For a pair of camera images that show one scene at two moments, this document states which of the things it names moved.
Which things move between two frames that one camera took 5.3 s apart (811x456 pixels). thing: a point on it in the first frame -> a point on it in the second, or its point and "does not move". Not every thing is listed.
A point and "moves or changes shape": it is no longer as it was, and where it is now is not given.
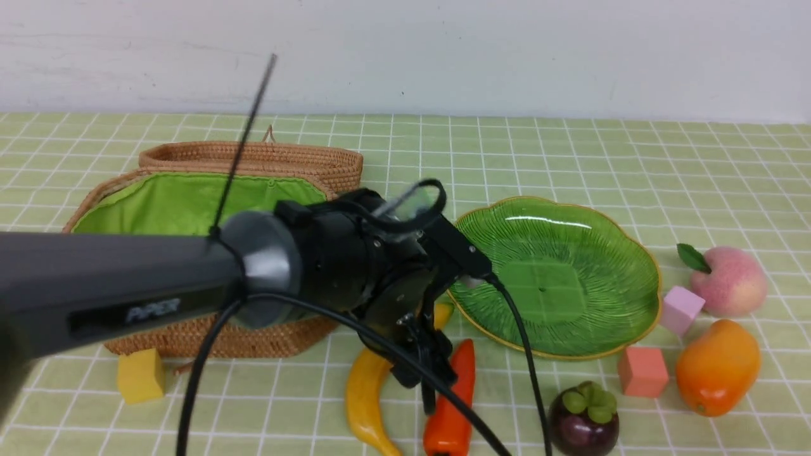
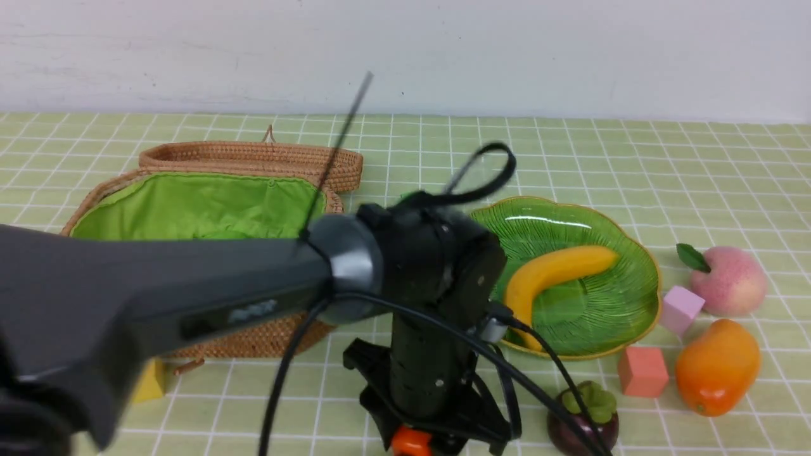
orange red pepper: (448, 432) moves or changes shape
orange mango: (716, 372) does not move
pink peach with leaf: (737, 285) does not move
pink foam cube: (679, 308) does not move
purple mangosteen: (583, 420) does not move
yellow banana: (366, 373) moves or changes shape
